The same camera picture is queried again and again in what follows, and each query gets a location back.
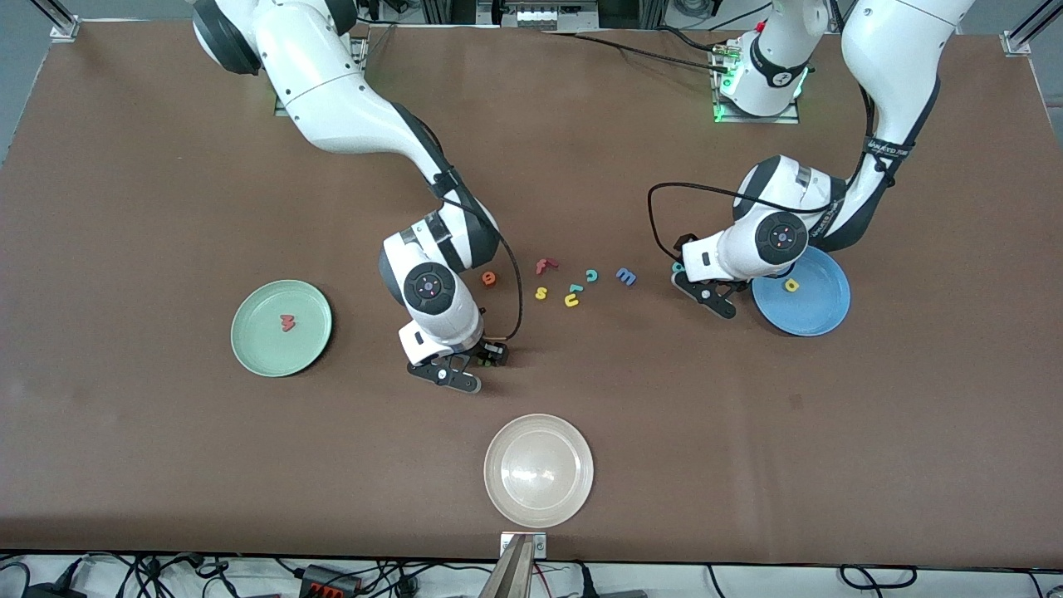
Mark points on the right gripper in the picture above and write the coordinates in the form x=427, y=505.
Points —
x=482, y=352

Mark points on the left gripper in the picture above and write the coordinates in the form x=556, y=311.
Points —
x=686, y=246

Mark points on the blue foam letter m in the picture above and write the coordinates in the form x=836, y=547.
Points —
x=626, y=276

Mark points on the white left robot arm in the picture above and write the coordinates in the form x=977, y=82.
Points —
x=897, y=50

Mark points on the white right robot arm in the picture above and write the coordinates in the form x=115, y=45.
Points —
x=332, y=100

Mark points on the red foam letter f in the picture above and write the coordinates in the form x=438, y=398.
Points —
x=544, y=267

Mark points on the blue round plate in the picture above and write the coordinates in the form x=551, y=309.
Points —
x=818, y=307

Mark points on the beige round plate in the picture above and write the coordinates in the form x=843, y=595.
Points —
x=538, y=471

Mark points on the green round plate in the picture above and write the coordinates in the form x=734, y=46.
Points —
x=266, y=340

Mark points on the black power strip red switches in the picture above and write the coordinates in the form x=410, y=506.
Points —
x=330, y=583

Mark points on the white connector block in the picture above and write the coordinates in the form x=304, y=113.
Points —
x=537, y=17

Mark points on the black power adapter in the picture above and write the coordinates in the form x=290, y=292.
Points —
x=54, y=591

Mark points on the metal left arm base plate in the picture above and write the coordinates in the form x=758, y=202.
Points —
x=760, y=120

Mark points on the silver metal mounting bracket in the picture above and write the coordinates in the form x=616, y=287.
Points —
x=538, y=544

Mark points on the grey camera mount pole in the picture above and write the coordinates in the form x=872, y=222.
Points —
x=511, y=577

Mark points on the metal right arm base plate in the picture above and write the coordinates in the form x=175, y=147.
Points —
x=363, y=54

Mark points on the aluminium rack frame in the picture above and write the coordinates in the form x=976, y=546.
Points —
x=448, y=10

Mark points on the aluminium frame post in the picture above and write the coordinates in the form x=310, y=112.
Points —
x=1026, y=33
x=62, y=21

